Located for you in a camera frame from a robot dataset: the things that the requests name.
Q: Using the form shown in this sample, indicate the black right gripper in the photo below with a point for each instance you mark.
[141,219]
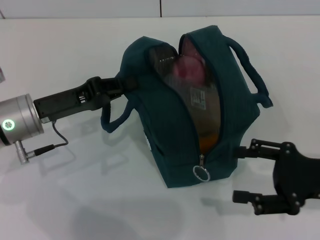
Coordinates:
[297,180]

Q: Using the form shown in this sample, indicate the dark teal lunch bag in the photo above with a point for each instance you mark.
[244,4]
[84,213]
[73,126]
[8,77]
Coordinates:
[160,112]

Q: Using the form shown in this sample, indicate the pink peach ball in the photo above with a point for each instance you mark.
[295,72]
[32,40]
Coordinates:
[187,70]

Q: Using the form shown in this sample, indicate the clear lunch box blue rim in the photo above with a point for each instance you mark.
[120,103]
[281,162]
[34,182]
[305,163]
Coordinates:
[202,112]

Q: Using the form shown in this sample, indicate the yellow banana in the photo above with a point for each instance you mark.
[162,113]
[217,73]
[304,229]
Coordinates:
[208,142]

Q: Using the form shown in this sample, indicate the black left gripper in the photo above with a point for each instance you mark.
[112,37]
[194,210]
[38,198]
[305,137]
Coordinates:
[65,101]

